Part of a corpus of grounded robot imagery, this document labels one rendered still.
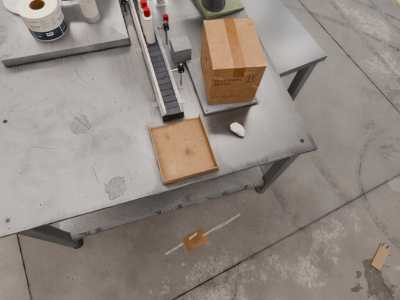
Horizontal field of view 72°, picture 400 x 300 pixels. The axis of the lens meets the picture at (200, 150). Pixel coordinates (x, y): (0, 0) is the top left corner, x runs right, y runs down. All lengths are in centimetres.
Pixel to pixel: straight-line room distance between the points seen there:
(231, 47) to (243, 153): 50
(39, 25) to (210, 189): 136
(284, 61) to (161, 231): 139
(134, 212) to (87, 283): 56
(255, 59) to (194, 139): 46
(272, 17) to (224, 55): 77
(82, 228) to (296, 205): 152
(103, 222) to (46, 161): 64
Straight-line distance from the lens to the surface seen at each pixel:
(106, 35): 175
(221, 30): 139
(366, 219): 249
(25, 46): 183
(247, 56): 130
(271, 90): 159
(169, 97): 142
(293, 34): 193
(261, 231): 213
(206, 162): 130
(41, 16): 172
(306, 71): 193
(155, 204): 188
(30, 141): 153
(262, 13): 200
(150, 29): 159
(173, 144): 134
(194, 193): 189
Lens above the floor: 204
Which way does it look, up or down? 65 degrees down
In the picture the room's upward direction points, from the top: 8 degrees clockwise
